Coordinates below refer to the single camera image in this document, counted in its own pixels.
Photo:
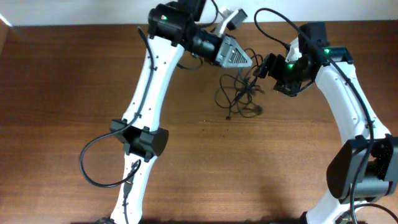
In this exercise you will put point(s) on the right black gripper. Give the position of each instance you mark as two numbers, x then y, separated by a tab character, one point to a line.
278	61

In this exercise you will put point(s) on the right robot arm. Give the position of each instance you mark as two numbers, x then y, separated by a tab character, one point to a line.
365	168

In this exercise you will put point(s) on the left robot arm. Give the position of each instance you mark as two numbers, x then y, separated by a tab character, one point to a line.
173	29

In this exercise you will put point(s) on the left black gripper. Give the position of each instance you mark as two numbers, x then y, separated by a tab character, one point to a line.
219	53

